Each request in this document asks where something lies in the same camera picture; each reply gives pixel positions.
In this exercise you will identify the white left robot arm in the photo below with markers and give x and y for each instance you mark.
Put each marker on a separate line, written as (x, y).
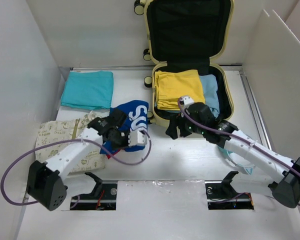
(49, 182)

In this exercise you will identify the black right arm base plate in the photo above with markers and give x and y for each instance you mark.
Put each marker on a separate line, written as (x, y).
(222, 196)

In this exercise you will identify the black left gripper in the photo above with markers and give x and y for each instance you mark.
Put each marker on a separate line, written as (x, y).
(126, 132)

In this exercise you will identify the light blue shirt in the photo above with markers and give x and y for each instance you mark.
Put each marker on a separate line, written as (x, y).
(210, 88)

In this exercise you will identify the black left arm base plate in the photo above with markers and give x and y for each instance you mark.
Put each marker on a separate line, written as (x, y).
(103, 196)

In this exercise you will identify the yellow shirt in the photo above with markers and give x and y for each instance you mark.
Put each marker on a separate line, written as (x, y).
(170, 86)

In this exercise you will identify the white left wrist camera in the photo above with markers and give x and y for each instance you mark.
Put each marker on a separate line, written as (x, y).
(137, 138)

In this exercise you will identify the yellow suitcase with black lining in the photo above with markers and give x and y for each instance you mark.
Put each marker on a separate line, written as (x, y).
(189, 35)

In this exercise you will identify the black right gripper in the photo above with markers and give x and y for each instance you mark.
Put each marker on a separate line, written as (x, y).
(176, 120)

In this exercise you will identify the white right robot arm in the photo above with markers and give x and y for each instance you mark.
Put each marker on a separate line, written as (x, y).
(283, 173)

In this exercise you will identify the turquoise shirt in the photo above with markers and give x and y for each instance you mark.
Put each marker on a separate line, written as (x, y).
(88, 90)

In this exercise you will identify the royal blue printed shirt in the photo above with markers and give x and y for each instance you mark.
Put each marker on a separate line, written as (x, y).
(137, 119)

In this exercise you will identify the teal and white headphones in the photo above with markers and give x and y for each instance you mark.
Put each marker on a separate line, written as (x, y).
(239, 162)

